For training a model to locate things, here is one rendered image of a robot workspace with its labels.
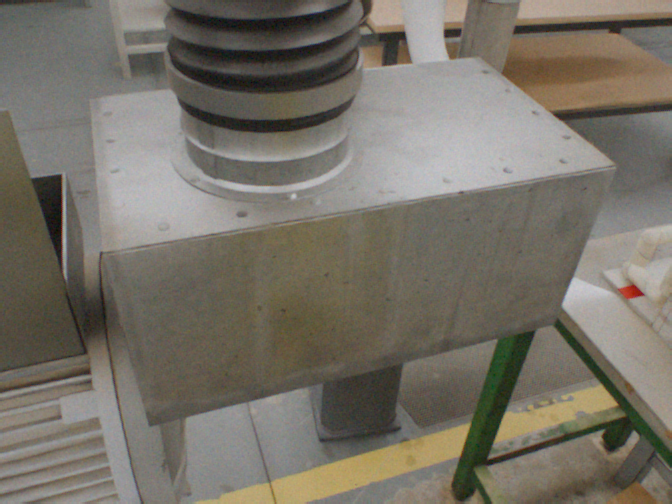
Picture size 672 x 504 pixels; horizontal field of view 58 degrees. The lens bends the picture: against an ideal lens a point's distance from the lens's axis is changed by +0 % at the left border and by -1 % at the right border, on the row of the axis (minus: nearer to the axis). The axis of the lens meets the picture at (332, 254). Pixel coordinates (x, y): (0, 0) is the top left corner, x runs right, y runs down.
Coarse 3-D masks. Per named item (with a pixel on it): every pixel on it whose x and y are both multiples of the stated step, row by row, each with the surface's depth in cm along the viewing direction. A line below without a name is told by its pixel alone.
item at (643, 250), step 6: (642, 240) 113; (636, 246) 115; (642, 246) 113; (648, 246) 112; (654, 246) 112; (636, 252) 115; (642, 252) 114; (648, 252) 113; (630, 258) 117; (636, 258) 115; (642, 258) 114; (648, 258) 114; (636, 264) 116; (642, 264) 115
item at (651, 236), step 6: (660, 228) 113; (666, 228) 113; (642, 234) 113; (648, 234) 112; (654, 234) 111; (660, 234) 112; (666, 234) 112; (648, 240) 112; (654, 240) 111; (660, 240) 112; (666, 240) 112
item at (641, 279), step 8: (624, 264) 117; (632, 264) 116; (624, 272) 117; (632, 272) 115; (640, 272) 114; (632, 280) 115; (640, 280) 114; (648, 280) 113; (656, 280) 113; (640, 288) 114; (648, 288) 112; (656, 288) 111; (648, 296) 112; (656, 296) 111; (664, 296) 110; (656, 304) 111
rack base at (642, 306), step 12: (648, 264) 122; (660, 264) 122; (612, 276) 118; (624, 276) 119; (660, 276) 119; (624, 300) 115; (636, 300) 113; (648, 300) 114; (636, 312) 112; (648, 312) 111; (648, 324) 110
